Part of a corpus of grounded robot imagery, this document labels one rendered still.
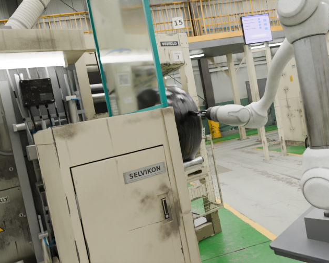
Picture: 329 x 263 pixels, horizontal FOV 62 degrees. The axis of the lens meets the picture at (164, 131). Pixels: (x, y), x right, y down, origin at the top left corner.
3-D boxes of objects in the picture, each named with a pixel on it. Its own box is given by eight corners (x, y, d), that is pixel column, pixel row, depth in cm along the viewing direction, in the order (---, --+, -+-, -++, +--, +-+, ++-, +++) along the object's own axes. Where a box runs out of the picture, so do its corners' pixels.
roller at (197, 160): (161, 176, 170) (159, 168, 171) (157, 176, 174) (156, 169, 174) (204, 162, 188) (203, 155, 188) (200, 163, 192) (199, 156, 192)
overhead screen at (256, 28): (245, 44, 533) (241, 16, 530) (244, 45, 538) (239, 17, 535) (272, 40, 544) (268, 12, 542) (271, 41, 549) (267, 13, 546)
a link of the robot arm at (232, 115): (214, 123, 142) (232, 126, 149) (236, 125, 129) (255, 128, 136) (216, 102, 141) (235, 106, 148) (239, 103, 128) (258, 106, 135)
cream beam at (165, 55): (117, 68, 195) (113, 47, 194) (106, 76, 217) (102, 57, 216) (186, 63, 225) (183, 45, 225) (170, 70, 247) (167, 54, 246)
